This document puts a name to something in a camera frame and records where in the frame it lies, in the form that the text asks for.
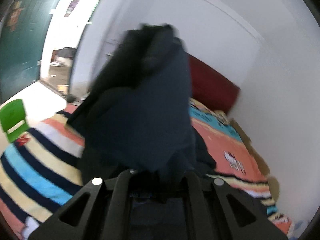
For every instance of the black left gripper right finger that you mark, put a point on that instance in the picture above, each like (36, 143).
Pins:
(215, 210)

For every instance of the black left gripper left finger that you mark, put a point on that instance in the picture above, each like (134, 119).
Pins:
(97, 211)

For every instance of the dark navy puffer jacket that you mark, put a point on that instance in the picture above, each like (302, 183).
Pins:
(136, 115)

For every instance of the brown cardboard sheet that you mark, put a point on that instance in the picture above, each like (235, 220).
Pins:
(262, 165)

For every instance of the striped Hello Kitty blanket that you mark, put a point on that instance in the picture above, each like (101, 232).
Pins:
(39, 174)

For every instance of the dark red headboard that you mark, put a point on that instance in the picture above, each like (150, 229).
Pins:
(211, 88)

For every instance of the green plastic chair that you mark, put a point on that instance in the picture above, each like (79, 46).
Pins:
(13, 119)

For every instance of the dark green door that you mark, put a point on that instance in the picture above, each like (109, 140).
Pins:
(22, 40)

